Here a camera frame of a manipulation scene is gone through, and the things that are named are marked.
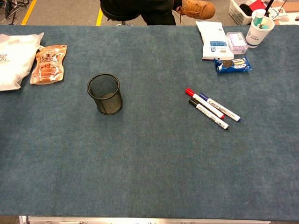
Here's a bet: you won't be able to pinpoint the black item in basket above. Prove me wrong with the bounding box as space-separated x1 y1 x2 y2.
239 3 253 17

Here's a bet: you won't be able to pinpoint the orange peanut snack pouch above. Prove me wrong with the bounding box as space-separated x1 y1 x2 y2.
29 44 68 85

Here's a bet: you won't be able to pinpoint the white paper cup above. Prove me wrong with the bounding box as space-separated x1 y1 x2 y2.
245 15 276 49

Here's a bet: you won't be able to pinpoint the blue cap whiteboard marker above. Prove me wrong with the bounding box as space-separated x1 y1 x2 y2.
200 92 242 123

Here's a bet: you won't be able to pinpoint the brown cardboard box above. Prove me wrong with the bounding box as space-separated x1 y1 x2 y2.
272 0 299 14

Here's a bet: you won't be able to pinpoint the white green tube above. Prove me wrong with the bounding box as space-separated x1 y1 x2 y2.
251 8 266 28

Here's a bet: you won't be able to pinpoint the white plastic bag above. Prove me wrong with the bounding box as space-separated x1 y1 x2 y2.
0 32 44 91

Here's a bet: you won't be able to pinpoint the black mesh pen cup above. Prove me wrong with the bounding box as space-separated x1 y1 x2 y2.
86 73 124 115

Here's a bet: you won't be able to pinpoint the black cable bundle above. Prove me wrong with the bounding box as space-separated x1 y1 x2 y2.
0 0 30 25

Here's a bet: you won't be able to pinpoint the white plastic basket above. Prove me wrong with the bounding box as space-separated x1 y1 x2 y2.
228 0 267 26

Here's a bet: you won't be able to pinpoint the tan leather boot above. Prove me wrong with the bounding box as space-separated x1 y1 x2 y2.
176 0 216 24

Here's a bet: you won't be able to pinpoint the person black trousers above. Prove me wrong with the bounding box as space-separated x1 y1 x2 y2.
99 0 183 26

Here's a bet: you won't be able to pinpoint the red cap whiteboard marker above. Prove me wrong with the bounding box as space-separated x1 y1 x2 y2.
185 88 226 120

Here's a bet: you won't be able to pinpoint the red item in basket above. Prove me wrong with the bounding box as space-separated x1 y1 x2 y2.
247 0 267 11

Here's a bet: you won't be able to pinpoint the aluminium table edge rail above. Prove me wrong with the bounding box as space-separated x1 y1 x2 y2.
19 215 271 224

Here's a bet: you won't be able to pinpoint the clear box purple contents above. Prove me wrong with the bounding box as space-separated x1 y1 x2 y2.
226 31 249 55

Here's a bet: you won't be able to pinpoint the blue cookie pack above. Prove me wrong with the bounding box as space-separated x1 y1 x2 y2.
214 57 253 75

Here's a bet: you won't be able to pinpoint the white printed package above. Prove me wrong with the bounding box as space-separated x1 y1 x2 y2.
266 6 289 24

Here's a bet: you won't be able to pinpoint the black round stool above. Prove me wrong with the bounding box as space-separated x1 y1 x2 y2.
100 6 141 26

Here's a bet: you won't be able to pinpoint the white blue tissue pack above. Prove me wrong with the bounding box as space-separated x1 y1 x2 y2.
195 21 235 62

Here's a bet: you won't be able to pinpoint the black cap whiteboard marker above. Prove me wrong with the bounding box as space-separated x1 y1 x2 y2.
188 98 230 131

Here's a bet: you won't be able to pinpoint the blue felt table cloth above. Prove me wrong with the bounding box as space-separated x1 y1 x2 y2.
0 25 299 222

